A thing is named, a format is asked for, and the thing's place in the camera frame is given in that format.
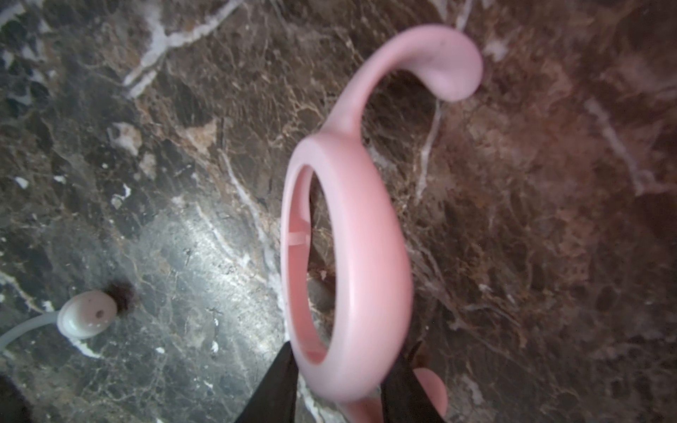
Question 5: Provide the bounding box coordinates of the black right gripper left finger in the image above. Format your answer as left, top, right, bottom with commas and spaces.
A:
236, 341, 299, 423

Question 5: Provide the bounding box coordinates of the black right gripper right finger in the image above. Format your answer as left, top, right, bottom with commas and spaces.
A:
381, 340, 446, 422

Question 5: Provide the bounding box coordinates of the pink bottle handle ring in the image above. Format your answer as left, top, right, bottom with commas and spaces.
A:
279, 23, 484, 423

